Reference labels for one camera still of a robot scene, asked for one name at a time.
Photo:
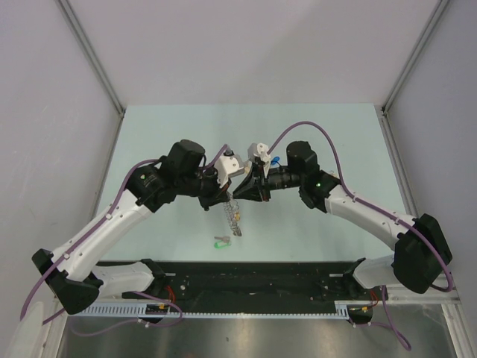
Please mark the right aluminium frame post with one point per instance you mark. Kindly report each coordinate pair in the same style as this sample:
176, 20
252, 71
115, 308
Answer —
426, 34

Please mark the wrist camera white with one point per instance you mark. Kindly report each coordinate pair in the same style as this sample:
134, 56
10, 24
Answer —
260, 151
228, 165

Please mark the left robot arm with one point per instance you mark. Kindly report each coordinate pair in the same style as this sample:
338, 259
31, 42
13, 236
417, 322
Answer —
71, 271

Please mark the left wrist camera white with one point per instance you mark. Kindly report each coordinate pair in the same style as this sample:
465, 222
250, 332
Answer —
228, 165

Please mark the key with blue tag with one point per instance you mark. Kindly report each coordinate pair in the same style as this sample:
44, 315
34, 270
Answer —
275, 161

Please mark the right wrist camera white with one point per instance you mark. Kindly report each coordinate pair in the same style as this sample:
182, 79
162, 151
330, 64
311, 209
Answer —
260, 151

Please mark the left aluminium frame post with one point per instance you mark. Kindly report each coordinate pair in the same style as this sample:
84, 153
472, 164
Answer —
85, 45

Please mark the slotted cable duct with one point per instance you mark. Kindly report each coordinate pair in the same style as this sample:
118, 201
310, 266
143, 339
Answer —
138, 309

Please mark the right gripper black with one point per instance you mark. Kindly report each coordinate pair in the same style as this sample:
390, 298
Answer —
249, 189

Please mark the key with green tag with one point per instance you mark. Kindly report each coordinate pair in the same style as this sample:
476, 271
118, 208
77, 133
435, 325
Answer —
222, 242

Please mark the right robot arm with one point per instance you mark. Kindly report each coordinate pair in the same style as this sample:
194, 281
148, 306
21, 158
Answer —
420, 250

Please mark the round metal keyring disc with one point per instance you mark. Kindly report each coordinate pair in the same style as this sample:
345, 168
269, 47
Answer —
230, 208

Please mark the aluminium frame post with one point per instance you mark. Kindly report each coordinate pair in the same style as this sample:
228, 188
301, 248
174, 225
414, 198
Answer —
426, 34
85, 45

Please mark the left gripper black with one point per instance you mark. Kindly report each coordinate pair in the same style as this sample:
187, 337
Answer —
217, 195

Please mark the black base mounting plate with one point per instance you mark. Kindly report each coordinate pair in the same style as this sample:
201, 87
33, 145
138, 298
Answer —
326, 281

